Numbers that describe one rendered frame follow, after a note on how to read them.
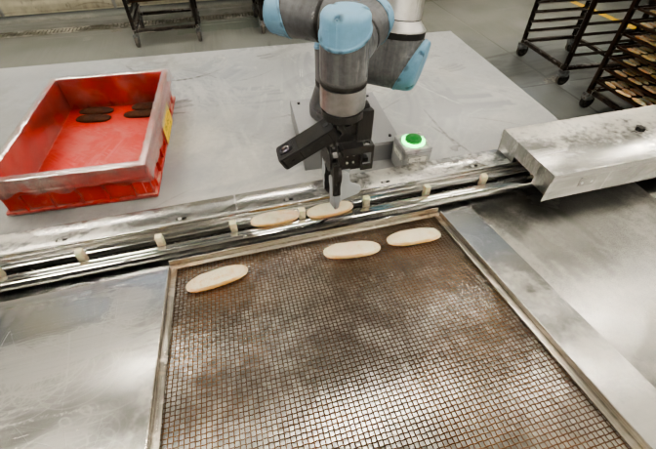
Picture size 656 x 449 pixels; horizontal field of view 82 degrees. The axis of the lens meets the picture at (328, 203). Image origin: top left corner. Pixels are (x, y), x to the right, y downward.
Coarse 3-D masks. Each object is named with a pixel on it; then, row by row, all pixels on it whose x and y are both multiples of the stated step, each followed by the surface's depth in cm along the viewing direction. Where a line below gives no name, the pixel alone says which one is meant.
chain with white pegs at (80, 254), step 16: (480, 176) 85; (432, 192) 85; (304, 208) 77; (352, 208) 82; (160, 240) 72; (176, 240) 75; (80, 256) 70; (96, 256) 72; (0, 272) 68; (16, 272) 70
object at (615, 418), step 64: (192, 256) 65; (256, 256) 66; (384, 256) 64; (256, 320) 55; (448, 320) 53; (256, 384) 47; (384, 384) 46; (576, 384) 45; (192, 448) 41; (640, 448) 39
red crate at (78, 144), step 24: (72, 120) 110; (120, 120) 110; (144, 120) 110; (72, 144) 101; (96, 144) 101; (120, 144) 101; (168, 144) 100; (48, 168) 94; (24, 192) 79; (48, 192) 80; (72, 192) 82; (96, 192) 83; (120, 192) 84; (144, 192) 86
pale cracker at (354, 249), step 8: (328, 248) 66; (336, 248) 65; (344, 248) 65; (352, 248) 65; (360, 248) 65; (368, 248) 65; (376, 248) 65; (328, 256) 64; (336, 256) 64; (344, 256) 64; (352, 256) 64; (360, 256) 64
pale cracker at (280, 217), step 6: (282, 210) 78; (288, 210) 79; (294, 210) 79; (258, 216) 77; (264, 216) 77; (270, 216) 77; (276, 216) 77; (282, 216) 77; (288, 216) 77; (294, 216) 78; (252, 222) 76; (258, 222) 76; (264, 222) 76; (270, 222) 76; (276, 222) 76; (282, 222) 77; (288, 222) 77
